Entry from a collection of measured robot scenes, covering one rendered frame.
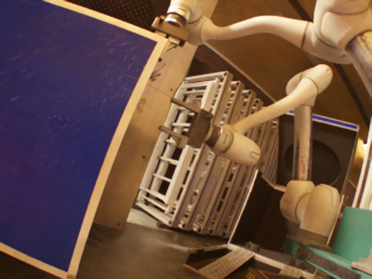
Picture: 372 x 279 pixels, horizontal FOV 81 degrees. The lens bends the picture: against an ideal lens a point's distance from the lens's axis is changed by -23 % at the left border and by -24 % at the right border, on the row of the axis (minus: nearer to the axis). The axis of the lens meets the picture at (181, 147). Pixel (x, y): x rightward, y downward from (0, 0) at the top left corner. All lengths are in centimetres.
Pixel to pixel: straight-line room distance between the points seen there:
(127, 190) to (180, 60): 120
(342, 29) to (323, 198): 71
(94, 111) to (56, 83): 15
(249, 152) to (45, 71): 75
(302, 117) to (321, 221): 52
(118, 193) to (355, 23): 201
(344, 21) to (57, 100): 79
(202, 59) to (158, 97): 309
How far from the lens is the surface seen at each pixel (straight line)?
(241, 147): 99
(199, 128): 94
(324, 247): 117
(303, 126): 135
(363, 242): 109
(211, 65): 540
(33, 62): 84
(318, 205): 115
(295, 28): 89
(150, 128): 226
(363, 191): 123
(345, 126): 286
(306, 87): 121
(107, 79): 78
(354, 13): 72
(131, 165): 222
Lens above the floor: 58
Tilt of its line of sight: 7 degrees up
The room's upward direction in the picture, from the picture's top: 21 degrees clockwise
